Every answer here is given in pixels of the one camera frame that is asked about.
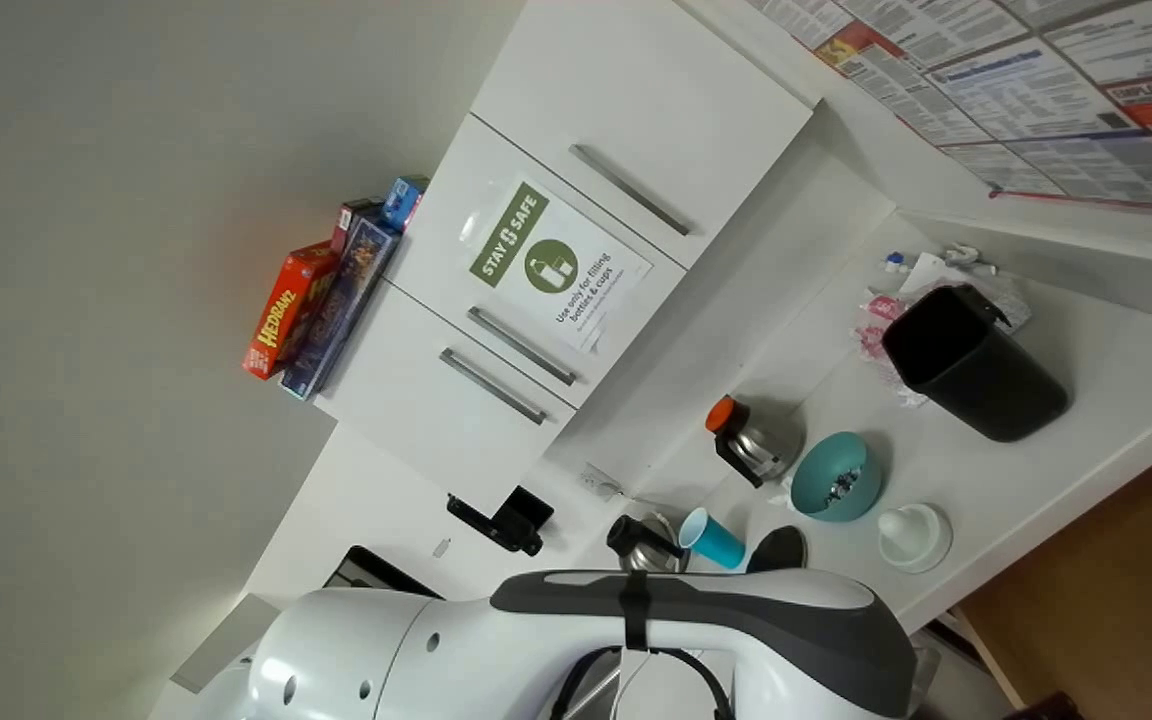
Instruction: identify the green and white safety sign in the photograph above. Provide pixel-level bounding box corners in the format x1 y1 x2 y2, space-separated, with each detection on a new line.
470 180 655 359

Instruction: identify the plain white cabinet door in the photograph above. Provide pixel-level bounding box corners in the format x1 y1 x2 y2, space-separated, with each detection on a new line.
470 0 820 273
314 274 580 489

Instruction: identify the white cabinet door with sign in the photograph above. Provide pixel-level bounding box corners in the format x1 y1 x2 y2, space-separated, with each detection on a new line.
389 114 690 413

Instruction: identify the steel carafe with orange lid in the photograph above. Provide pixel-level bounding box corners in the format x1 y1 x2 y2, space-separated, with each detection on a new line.
704 393 796 491

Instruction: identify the large steel kettle black lid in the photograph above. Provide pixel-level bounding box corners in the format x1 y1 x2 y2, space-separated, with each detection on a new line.
605 512 690 581

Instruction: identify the blue plastic cup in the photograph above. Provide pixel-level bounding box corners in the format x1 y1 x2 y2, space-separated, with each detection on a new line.
675 505 751 577

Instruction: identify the small blue box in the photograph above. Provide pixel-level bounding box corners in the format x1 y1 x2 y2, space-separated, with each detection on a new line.
379 174 430 235

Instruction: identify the dark blue cardboard box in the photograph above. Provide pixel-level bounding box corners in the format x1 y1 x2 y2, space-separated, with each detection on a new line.
278 194 408 404

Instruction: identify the black table tennis paddle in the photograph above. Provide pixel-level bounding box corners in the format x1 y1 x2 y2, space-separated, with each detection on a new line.
749 523 813 577

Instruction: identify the teal bowl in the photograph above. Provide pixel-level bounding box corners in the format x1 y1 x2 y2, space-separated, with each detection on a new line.
790 426 888 523

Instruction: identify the dark rimmed grey box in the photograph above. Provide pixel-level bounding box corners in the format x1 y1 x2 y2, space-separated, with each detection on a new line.
320 539 444 600

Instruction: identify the red cardboard box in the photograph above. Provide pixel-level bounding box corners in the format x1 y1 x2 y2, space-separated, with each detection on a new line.
242 238 345 385

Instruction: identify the plastic bag with red print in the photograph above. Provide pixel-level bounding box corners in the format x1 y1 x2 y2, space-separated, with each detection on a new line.
854 243 1038 363

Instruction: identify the small white dish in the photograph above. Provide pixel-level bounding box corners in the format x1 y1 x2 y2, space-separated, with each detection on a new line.
872 500 955 577

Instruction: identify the black plastic bin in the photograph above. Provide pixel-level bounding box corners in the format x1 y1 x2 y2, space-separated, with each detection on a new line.
881 282 1073 448

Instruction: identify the black camera on mount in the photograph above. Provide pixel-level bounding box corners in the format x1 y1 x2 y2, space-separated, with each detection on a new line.
444 484 555 561

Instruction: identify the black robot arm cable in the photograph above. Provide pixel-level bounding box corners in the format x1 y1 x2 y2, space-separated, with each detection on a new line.
552 573 741 720

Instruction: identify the large multi-panel wall poster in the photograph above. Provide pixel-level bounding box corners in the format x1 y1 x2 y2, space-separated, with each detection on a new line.
746 0 1152 216

